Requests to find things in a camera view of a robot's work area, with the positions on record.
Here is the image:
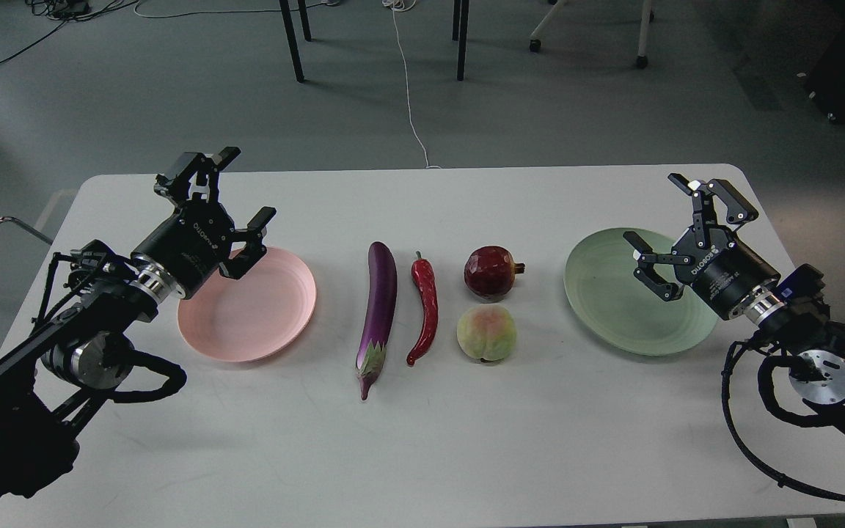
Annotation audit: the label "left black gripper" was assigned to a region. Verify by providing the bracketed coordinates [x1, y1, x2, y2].
[131, 147, 277, 298]

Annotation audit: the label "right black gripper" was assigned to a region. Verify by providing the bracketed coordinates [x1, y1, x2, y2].
[623, 173, 781, 320]

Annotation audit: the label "purple eggplant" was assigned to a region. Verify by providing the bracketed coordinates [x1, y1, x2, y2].
[356, 241, 397, 401]

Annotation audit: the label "red pomegranate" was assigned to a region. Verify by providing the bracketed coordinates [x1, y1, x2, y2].
[463, 245, 526, 303]

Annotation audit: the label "red chili pepper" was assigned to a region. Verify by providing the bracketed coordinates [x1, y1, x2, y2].
[406, 251, 439, 367]

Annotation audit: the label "green pink peach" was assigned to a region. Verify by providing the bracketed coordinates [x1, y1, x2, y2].
[456, 305, 519, 363]

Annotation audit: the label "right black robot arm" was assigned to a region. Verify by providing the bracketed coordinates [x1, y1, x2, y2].
[623, 173, 845, 502]

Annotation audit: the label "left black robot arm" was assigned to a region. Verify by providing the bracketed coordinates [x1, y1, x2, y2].
[0, 147, 276, 498]

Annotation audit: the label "green plate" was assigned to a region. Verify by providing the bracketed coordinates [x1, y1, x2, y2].
[563, 227, 717, 357]

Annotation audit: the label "pink plate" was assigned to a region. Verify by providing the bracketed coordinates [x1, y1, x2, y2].
[177, 247, 318, 363]

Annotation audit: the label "black table legs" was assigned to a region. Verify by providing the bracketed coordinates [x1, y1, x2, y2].
[278, 0, 470, 83]

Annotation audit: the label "white chair base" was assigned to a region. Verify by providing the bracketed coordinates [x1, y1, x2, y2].
[527, 1, 655, 70]

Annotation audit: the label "black floor cables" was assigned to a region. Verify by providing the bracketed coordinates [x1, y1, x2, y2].
[0, 0, 137, 87]

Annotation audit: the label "white floor cable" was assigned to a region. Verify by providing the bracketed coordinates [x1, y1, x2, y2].
[382, 0, 442, 170]

